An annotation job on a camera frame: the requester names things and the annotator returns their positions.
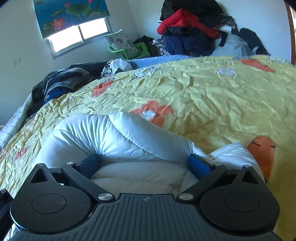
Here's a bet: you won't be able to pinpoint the white puffy garment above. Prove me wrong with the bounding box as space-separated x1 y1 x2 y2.
34 112 260 195

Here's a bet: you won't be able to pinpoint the dark striped clothes pile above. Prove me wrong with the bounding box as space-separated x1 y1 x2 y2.
26 61 106 117

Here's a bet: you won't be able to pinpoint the red and navy clothes pile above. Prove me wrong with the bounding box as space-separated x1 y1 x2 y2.
157 9 237 57

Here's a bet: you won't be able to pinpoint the yellow floral quilt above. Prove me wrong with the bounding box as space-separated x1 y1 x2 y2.
1 56 295 240

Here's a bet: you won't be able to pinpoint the crumpled silver plastic bag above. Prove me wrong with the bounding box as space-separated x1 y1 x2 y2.
101 58 133 78

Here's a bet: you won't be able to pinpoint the blue bed sheet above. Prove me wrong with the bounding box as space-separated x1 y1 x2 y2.
127 55 192 69

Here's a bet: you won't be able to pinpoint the green plastic chair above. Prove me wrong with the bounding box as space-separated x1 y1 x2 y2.
108 43 151 60

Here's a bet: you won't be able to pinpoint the bright window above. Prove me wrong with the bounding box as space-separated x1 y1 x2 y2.
46 18 112 59

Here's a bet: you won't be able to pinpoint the patterned white cushion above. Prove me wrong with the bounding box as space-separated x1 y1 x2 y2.
104 29 137 52

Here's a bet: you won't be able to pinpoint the lotus print roller blind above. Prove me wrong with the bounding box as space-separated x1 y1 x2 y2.
33 0 110 39

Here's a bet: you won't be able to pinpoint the black jacket on wall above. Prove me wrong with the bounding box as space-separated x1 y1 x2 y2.
239 28 269 55

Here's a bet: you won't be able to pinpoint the wooden door frame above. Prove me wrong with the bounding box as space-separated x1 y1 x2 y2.
285 1 295 65

